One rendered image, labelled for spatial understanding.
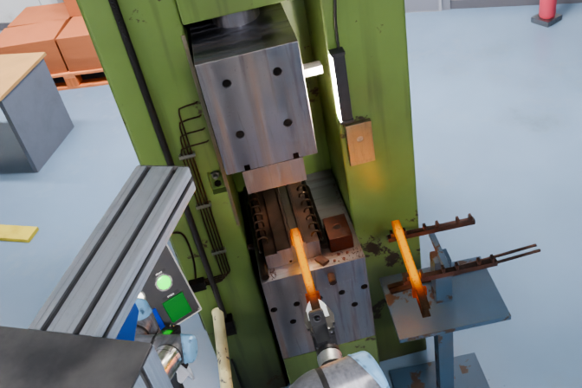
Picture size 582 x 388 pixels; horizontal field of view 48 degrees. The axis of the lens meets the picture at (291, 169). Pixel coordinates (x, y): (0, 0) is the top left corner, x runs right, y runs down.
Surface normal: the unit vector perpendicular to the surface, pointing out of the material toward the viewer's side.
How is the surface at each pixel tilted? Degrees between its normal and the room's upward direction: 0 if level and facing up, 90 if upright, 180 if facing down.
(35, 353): 0
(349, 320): 90
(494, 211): 0
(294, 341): 90
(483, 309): 0
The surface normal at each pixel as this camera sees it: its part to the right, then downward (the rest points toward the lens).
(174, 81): 0.18, 0.58
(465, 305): -0.17, -0.78
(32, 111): 0.97, 0.00
